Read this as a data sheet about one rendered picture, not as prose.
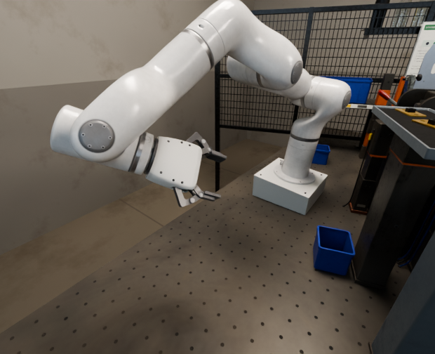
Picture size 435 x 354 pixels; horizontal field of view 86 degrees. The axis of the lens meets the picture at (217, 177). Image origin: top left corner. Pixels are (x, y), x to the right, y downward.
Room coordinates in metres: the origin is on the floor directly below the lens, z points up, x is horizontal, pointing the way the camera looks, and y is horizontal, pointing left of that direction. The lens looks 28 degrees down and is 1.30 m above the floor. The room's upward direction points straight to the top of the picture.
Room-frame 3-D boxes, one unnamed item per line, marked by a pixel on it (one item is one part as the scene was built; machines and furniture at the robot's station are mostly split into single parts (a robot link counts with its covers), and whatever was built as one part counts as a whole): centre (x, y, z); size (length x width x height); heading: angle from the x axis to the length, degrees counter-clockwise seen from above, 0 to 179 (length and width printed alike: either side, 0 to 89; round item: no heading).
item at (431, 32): (1.55, -1.27, 1.30); 0.23 x 0.02 x 0.31; 72
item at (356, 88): (1.58, -0.79, 1.10); 0.30 x 0.17 x 0.13; 64
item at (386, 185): (0.50, -0.46, 0.92); 0.10 x 0.08 x 0.45; 162
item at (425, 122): (0.50, -0.47, 1.17); 0.08 x 0.04 x 0.01; 1
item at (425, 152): (0.50, -0.46, 1.16); 0.37 x 0.14 x 0.02; 162
